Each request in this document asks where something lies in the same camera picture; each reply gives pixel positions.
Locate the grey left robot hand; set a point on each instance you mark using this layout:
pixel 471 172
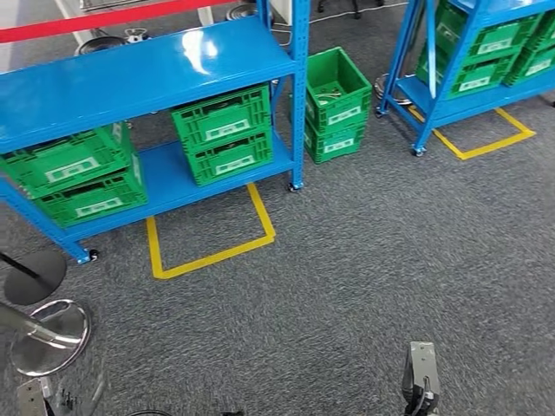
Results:
pixel 35 399

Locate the red barrier belt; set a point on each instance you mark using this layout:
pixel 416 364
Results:
pixel 87 22

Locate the chrome round base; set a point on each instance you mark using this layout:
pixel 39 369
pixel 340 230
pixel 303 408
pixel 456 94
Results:
pixel 379 86

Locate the chrome stanchion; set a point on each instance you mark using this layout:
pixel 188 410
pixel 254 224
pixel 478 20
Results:
pixel 52 344

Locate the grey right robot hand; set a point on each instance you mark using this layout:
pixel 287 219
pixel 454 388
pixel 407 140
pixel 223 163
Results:
pixel 420 373

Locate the blue metal shelf rack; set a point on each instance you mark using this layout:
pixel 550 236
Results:
pixel 476 103
pixel 130 80

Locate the black stanchion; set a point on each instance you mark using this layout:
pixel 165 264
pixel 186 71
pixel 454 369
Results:
pixel 39 281

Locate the yellow floor tape square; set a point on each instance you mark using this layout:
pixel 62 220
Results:
pixel 485 148

